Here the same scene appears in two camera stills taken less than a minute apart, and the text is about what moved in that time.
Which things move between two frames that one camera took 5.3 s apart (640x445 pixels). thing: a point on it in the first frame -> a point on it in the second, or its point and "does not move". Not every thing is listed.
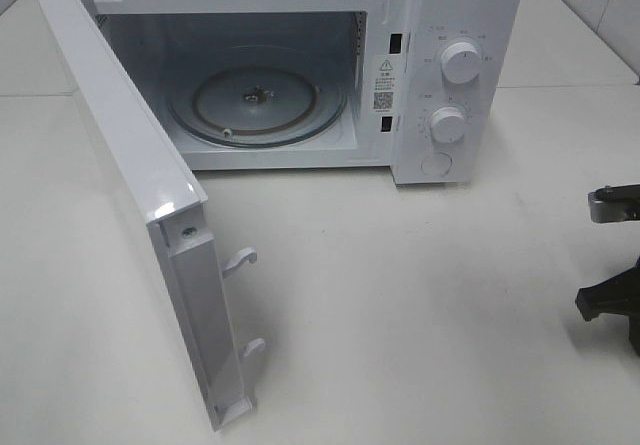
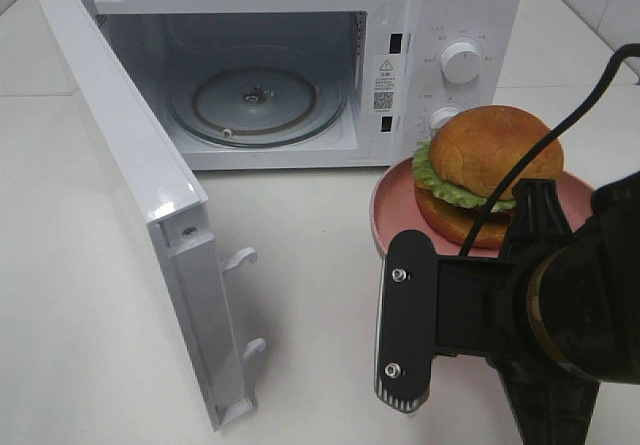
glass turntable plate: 257,108 does not move
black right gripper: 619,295 -> 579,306
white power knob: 460,62 does not move
